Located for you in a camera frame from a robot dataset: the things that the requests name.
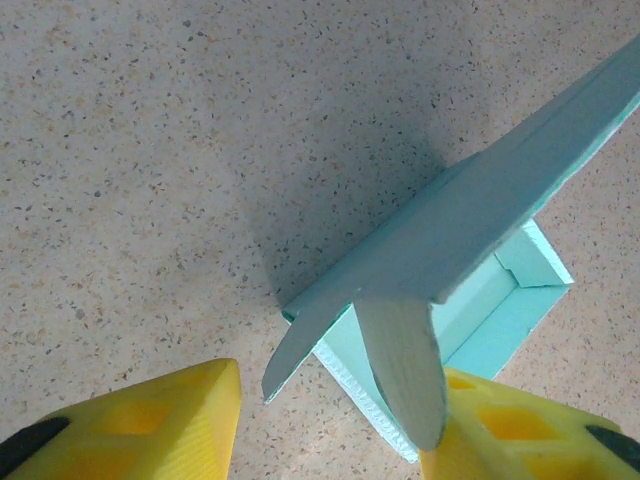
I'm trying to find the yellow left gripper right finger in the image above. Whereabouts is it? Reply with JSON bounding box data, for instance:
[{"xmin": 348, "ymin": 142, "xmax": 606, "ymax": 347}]
[{"xmin": 418, "ymin": 366, "xmax": 640, "ymax": 480}]

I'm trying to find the light teal paper box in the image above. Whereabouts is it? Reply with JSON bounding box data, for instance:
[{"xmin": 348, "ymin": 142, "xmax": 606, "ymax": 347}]
[{"xmin": 261, "ymin": 34, "xmax": 640, "ymax": 464}]

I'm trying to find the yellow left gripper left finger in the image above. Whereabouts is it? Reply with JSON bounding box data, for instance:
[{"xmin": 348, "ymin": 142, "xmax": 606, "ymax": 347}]
[{"xmin": 0, "ymin": 357, "xmax": 243, "ymax": 480}]

